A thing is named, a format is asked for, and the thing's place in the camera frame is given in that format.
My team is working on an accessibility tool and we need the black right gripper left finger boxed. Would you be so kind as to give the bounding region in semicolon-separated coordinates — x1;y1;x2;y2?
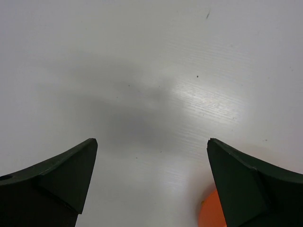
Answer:
0;138;98;227

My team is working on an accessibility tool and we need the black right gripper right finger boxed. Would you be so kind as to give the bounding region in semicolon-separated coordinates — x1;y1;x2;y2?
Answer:
207;138;303;227

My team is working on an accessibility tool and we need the orange round divided container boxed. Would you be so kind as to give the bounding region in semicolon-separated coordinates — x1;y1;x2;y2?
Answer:
198;190;227;227

